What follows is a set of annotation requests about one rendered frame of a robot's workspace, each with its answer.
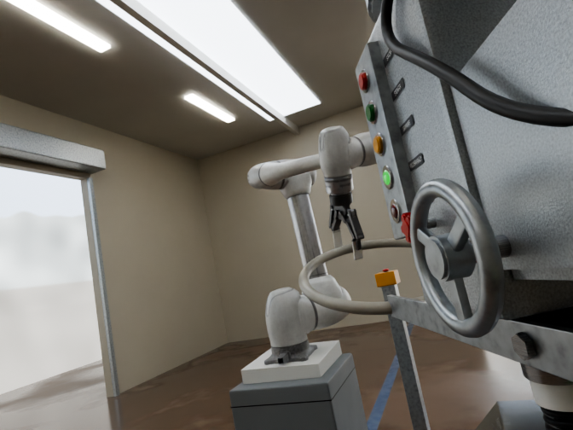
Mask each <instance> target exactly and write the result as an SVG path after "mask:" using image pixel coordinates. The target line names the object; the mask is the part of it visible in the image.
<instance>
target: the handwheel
mask: <svg viewBox="0 0 573 430"><path fill-rule="evenodd" d="M438 197H439V198H442V199H444V200H445V201H447V202H448V203H449V204H450V205H451V206H452V207H453V209H454V210H455V211H456V213H457V217H456V219H455V221H454V224H453V226H452V229H451V230H450V233H446V234H441V235H435V234H433V233H432V232H431V231H430V230H428V229H427V218H428V213H429V210H430V207H431V203H432V202H433V201H434V200H435V199H436V198H438ZM468 238H470V241H469V240H468ZM410 239H411V246H412V251H413V256H414V262H415V266H416V270H417V272H418V275H419V278H420V282H421V284H422V287H423V289H424V290H425V294H426V296H427V298H428V299H429V301H430V302H431V305H432V307H433V308H434V310H435V311H436V313H437V314H438V315H439V317H440V318H441V319H442V320H443V322H444V323H445V324H446V325H447V326H448V327H449V328H451V329H452V330H453V331H455V332H456V333H457V334H460V335H462V336H465V337H468V338H479V337H482V336H484V335H486V334H488V333H489V332H491V331H492V330H493V328H494V327H495V325H496V324H497V323H498V321H499V319H500V317H501V313H502V310H503V305H504V300H505V276H504V269H503V263H502V259H501V258H505V257H509V256H510V254H511V251H512V247H511V243H510V241H509V240H508V239H507V237H506V236H505V235H495V234H494V231H493V230H492V228H491V225H490V223H489V220H488V219H487V217H486V215H485V214H484V212H483V209H482V208H481V206H480V205H479V204H478V203H477V201H476V200H475V199H474V197H473V196H472V195H471V194H470V193H469V192H468V191H467V190H466V189H464V188H463V187H462V186H460V185H459V184H458V183H456V182H454V181H452V180H449V179H445V178H435V179H432V180H431V181H428V182H426V183H425V184H423V185H422V186H421V188H420V189H419V191H418V192H417V194H416V196H415V197H414V201H413V205H412V209H411V215H410ZM476 264H477V268H478V275H479V299H478V304H477V309H476V312H475V313H474V315H472V309H471V306H470V303H469V299H468V296H467V292H466V287H465V283H464V280H463V278H465V277H469V276H471V275H472V273H473V271H474V269H475V265H476ZM439 281H440V282H449V288H450V292H451V295H452V299H453V302H454V306H453V305H452V304H451V302H450V301H449V299H448V298H447V296H446V295H445V293H444V291H443V289H442V287H441V285H440V283H439Z"/></svg>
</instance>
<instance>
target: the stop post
mask: <svg viewBox="0 0 573 430"><path fill-rule="evenodd" d="M375 280H376V283H377V287H378V288H379V287H382V292H383V295H384V299H385V302H386V301H388V299H387V295H390V294H392V295H396V296H400V294H399V291H398V286H397V284H398V283H399V282H401V281H400V277H399V273H398V270H390V271H388V270H387V271H384V272H380V273H378V274H375ZM388 318H389V322H390V326H391V333H392V337H393V340H394V345H395V348H396V355H397V360H398V363H399V368H400V371H401V375H402V382H403V386H404V390H405V394H406V398H407V402H408V408H409V413H410V416H411V421H412V424H413V429H414V430H431V428H430V424H429V421H428V416H427V413H426V409H425V402H424V399H423V394H422V391H421V387H420V380H419V377H418V372H417V369H416V364H415V361H414V354H413V350H412V346H411V342H410V339H409V335H408V328H407V324H406V322H405V321H403V320H400V319H398V318H395V317H392V316H391V315H388Z"/></svg>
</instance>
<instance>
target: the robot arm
mask: <svg viewBox="0 0 573 430"><path fill-rule="evenodd" d="M318 150H319V154H315V155H311V156H307V157H303V158H300V159H296V160H277V161H270V162H266V163H261V164H258V165H256V166H254V167H252V168H251V170H250V171H249V172H248V174H247V179H248V183H249V184H250V185H251V186H252V187H253V188H255V189H273V190H277V189H279V190H280V192H281V193H282V194H283V196H284V197H285V199H286V200H287V201H288V205H289V209H290V213H291V217H292V223H293V227H294V231H295V235H296V238H297V243H298V249H299V253H300V257H301V260H302V264H303V268H304V267H305V266H306V265H307V264H308V263H309V262H310V261H311V260H312V259H314V258H315V257H317V256H319V255H321V254H322V250H321V243H320V239H319V236H318V232H317V228H316V225H315V218H314V214H313V211H312V207H311V204H310V198H309V195H310V191H311V186H312V185H313V184H314V183H315V181H316V170H318V169H322V171H323V174H324V180H325V184H326V191H327V193H328V194H330V195H329V200H330V204H331V205H330V216H329V225H328V227H329V229H331V230H332V232H333V242H334V248H337V247H342V246H343V243H342V237H341V230H340V228H339V226H340V224H341V221H342V220H343V222H344V223H345V224H346V225H347V227H348V229H349V232H350V234H351V236H352V238H353V240H352V247H353V254H354V260H358V259H362V258H363V256H362V244H361V239H364V234H363V232H362V227H361V225H360V223H359V220H358V217H357V214H356V209H350V204H351V203H352V202H353V198H352V192H351V190H353V188H354V187H353V180H352V172H351V170H353V169H354V168H356V167H358V166H359V167H364V166H371V165H373V164H376V163H377V161H376V158H375V154H374V150H373V144H372V140H371V136H370V132H363V133H360V134H356V135H354V136H353V137H349V134H348V132H347V130H346V129H345V128H344V127H343V126H342V125H338V126H331V127H327V128H326V129H324V130H322V131H321V132H320V135H319V142H318ZM309 283H310V285H311V287H312V288H314V289H315V290H316V291H318V292H320V293H323V294H325V295H328V296H331V297H334V298H337V299H345V300H351V298H350V295H349V293H348V292H347V291H346V290H345V289H344V288H343V287H341V286H339V285H338V283H337V282H336V280H335V278H334V277H333V276H331V275H328V274H327V267H326V264H325V263H324V264H321V265H320V266H318V267H317V268H316V269H315V270H314V271H313V272H312V273H311V274H310V278H309ZM348 314H349V313H347V312H342V311H335V310H332V309H328V308H326V307H324V306H321V305H318V304H317V303H315V302H313V301H312V300H310V299H309V298H307V297H306V296H305V295H304V293H303V292H302V295H300V294H299V292H298V291H297V290H296V289H294V288H290V287H286V288H279V289H276V290H275V291H272V292H271V293H270V294H269V297H268V298H267V301H266V308H265V317H266V325H267V330H268V335H269V340H270V344H271V351H272V354H271V356H270V357H269V358H267V359H266V360H264V364H265V365H269V364H274V363H278V364H284V363H290V362H303V361H307V360H309V356H310V355H311V354H312V353H313V351H314V350H316V349H318V348H317V345H310V344H309V341H308V337H307V334H308V333H309V332H311V331H312V330H317V329H321V328H326V327H329V326H331V325H334V324H335V323H338V322H340V321H341V320H343V319H344V318H345V317H346V316H347V315H348Z"/></svg>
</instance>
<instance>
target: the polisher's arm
mask: <svg viewBox="0 0 573 430"><path fill-rule="evenodd" d="M393 1H394V0H382V4H381V14H380V26H381V32H382V37H383V39H384V41H385V44H386V45H387V47H388V48H389V50H391V51H392V52H393V53H394V54H395V55H397V56H399V57H401V58H403V59H404V60H406V61H409V62H411V63H413V64H414V65H416V66H418V67H421V68H423V69H425V70H426V71H427V72H429V73H432V74H433V75H435V76H437V77H438V78H440V79H441V80H443V81H444V82H446V83H447V84H449V85H451V86H450V88H451V91H452V95H453V98H454V104H455V107H456V110H457V114H458V117H459V121H460V126H461V129H462V132H463V136H464V139H465V143H466V148H467V152H468V154H469V158H470V161H471V165H472V170H473V174H474V177H475V180H476V184H477V189H478V193H479V196H480V200H481V202H482V206H483V211H484V214H485V215H486V217H487V219H488V220H489V223H490V225H491V228H492V230H493V231H494V234H495V235H505V236H506V237H507V239H508V240H509V241H510V243H511V247H512V251H511V254H510V256H509V257H505V258H501V259H502V263H503V269H504V270H512V275H513V278H514V280H570V281H573V0H517V1H516V2H515V4H513V6H512V7H511V8H510V9H509V11H508V12H507V13H506V15H505V16H504V17H503V18H502V20H501V21H500V22H499V24H498V25H497V26H496V27H495V29H494V30H493V31H492V33H490V35H489V36H488V37H487V38H486V40H485V41H484V42H483V44H482V45H481V46H480V47H479V49H478V50H477V51H476V53H475V54H474V55H473V56H472V58H471V59H470V60H469V61H468V62H467V63H466V65H465V66H464V67H463V68H462V70H461V71H460V72H459V71H457V70H456V69H454V68H452V67H451V66H449V65H447V64H445V63H443V62H442V61H439V60H438V59H436V58H434V57H432V56H430V55H427V54H425V53H423V52H421V51H418V50H416V49H413V48H410V47H408V46H407V45H404V44H401V43H400V42H399V41H398V40H397V39H396V37H395V34H394V32H393V30H392V24H391V14H392V6H393Z"/></svg>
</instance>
